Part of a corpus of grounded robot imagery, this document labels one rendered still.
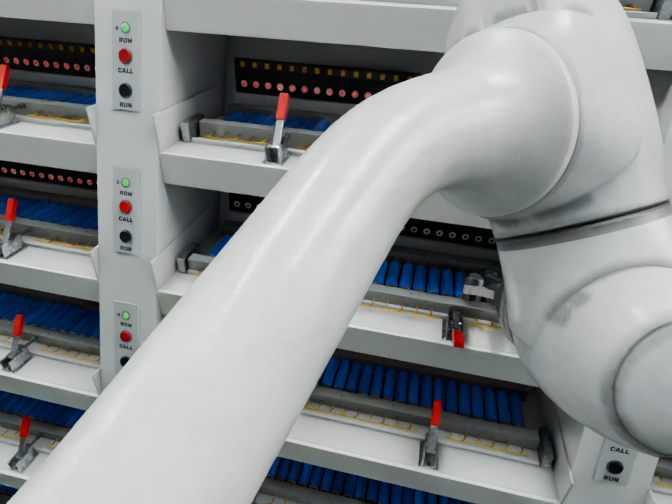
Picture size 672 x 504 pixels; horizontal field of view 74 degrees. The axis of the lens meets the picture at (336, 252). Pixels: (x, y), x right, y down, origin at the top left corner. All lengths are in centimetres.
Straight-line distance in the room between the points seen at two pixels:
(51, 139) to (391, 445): 66
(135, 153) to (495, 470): 67
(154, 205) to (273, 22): 29
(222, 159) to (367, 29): 24
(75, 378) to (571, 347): 78
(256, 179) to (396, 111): 43
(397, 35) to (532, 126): 37
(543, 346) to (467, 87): 15
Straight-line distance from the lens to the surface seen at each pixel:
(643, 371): 25
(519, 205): 26
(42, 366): 93
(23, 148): 81
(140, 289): 72
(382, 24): 59
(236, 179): 62
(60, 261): 83
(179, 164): 65
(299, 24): 61
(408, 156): 19
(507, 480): 74
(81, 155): 74
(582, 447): 71
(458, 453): 75
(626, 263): 28
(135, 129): 68
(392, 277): 68
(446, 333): 61
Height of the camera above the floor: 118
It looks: 14 degrees down
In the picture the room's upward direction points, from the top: 7 degrees clockwise
